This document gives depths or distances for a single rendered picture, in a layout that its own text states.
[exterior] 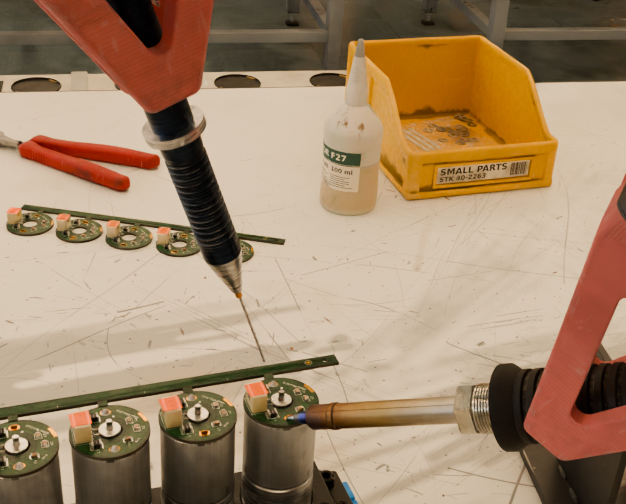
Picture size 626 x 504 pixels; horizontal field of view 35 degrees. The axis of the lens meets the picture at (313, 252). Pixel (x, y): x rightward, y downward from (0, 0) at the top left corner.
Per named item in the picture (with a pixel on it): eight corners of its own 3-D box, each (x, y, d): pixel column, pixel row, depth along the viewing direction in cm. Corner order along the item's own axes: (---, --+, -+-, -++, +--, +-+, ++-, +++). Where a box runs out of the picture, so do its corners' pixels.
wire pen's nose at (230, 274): (212, 291, 29) (196, 253, 28) (243, 272, 29) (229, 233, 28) (230, 310, 28) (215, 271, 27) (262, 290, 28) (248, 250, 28)
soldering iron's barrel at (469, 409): (308, 451, 31) (502, 445, 28) (291, 409, 31) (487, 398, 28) (327, 425, 32) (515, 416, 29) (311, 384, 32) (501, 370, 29)
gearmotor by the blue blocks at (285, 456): (319, 530, 35) (329, 415, 32) (251, 545, 34) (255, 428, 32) (297, 482, 37) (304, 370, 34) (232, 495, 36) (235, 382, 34)
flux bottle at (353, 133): (315, 190, 60) (326, 28, 55) (370, 189, 61) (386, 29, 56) (323, 216, 57) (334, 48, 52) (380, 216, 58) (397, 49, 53)
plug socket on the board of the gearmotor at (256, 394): (274, 410, 33) (275, 393, 32) (249, 414, 32) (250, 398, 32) (267, 395, 33) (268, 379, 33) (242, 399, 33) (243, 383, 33)
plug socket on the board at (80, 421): (100, 440, 31) (99, 423, 30) (72, 445, 31) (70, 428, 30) (96, 424, 31) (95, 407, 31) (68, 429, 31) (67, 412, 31)
